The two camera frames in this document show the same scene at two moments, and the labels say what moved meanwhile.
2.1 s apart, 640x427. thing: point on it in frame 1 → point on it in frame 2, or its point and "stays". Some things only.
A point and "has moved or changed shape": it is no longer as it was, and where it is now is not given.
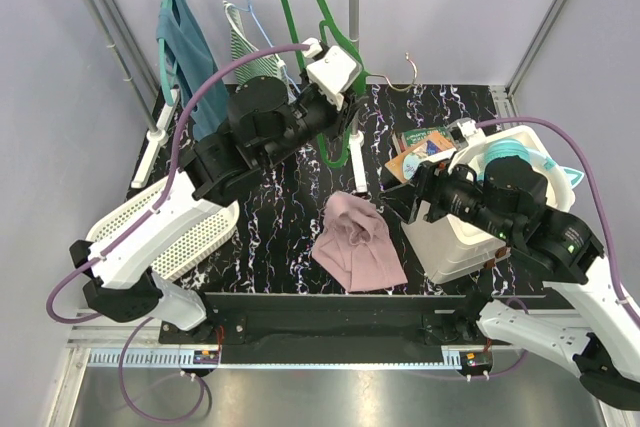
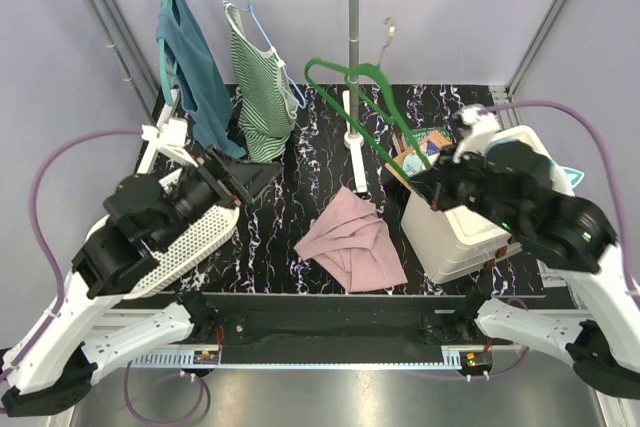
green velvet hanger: (328, 23) → (400, 119)
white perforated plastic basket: (201, 240) stays
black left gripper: (342, 119) → (255, 175)
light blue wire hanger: (258, 26) stays
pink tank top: (357, 245) has moved or changed shape
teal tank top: (189, 59) stays
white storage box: (445, 247) stays
